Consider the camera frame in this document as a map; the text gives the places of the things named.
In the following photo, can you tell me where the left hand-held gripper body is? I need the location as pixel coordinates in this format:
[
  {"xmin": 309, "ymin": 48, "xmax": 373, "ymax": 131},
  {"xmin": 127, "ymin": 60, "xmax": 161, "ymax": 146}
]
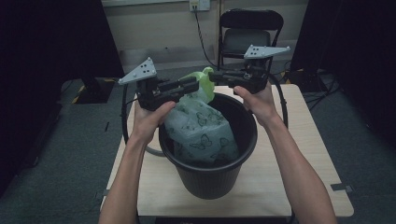
[{"xmin": 118, "ymin": 56, "xmax": 181, "ymax": 112}]

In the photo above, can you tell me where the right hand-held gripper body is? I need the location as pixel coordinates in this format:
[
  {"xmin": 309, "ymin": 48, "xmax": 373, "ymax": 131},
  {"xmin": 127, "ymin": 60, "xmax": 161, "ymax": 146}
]
[{"xmin": 230, "ymin": 44, "xmax": 291, "ymax": 95}]

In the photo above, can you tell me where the clear butterfly print garbage bag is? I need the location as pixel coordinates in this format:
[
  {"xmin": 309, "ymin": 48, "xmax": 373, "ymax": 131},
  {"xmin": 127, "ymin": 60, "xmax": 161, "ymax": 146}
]
[{"xmin": 163, "ymin": 66, "xmax": 240, "ymax": 165}]

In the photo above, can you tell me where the black ribbed trash bin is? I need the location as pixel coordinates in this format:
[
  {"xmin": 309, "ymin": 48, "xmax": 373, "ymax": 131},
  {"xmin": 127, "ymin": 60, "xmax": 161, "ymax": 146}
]
[{"xmin": 158, "ymin": 92, "xmax": 259, "ymax": 200}]

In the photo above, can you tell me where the person's right hand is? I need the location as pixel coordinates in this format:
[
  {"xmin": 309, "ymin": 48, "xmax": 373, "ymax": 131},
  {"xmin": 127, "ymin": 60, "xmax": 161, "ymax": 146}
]
[{"xmin": 233, "ymin": 82, "xmax": 279, "ymax": 129}]

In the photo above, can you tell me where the person's left hand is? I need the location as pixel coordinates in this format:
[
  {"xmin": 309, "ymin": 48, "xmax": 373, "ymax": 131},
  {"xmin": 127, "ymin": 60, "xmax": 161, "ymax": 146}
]
[{"xmin": 130, "ymin": 101, "xmax": 177, "ymax": 146}]

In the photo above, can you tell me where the black folding chair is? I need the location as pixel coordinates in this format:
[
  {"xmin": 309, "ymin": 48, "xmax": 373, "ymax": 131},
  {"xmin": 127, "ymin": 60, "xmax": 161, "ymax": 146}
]
[{"xmin": 217, "ymin": 8, "xmax": 285, "ymax": 85}]

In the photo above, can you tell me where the dark curtain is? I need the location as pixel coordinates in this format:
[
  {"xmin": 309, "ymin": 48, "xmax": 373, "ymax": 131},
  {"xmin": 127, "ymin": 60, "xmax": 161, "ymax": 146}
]
[
  {"xmin": 290, "ymin": 0, "xmax": 396, "ymax": 147},
  {"xmin": 0, "ymin": 0, "xmax": 126, "ymax": 197}
]

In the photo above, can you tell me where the right hand-held gripper cable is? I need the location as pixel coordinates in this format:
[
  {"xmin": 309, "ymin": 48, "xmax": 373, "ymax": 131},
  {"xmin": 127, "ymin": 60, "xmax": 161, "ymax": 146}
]
[{"xmin": 268, "ymin": 73, "xmax": 290, "ymax": 129}]

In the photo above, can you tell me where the hand-held gripper cable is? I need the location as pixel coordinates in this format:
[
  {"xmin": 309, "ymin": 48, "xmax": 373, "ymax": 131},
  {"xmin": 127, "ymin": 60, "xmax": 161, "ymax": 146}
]
[
  {"xmin": 268, "ymin": 73, "xmax": 290, "ymax": 129},
  {"xmin": 120, "ymin": 83, "xmax": 140, "ymax": 147}
]

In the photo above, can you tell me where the left hand-held gripper cable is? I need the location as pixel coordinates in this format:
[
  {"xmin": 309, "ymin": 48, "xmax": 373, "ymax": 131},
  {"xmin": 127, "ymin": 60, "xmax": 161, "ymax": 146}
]
[{"xmin": 120, "ymin": 83, "xmax": 140, "ymax": 147}]

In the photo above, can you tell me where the bundle of black floor cables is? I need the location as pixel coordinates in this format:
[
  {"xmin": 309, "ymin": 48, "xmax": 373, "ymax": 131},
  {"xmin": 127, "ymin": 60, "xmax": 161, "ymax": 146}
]
[{"xmin": 302, "ymin": 73, "xmax": 342, "ymax": 112}]

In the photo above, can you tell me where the white wall socket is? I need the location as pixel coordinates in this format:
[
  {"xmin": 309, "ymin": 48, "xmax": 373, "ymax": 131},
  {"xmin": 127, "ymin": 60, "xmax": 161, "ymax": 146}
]
[{"xmin": 189, "ymin": 0, "xmax": 211, "ymax": 12}]

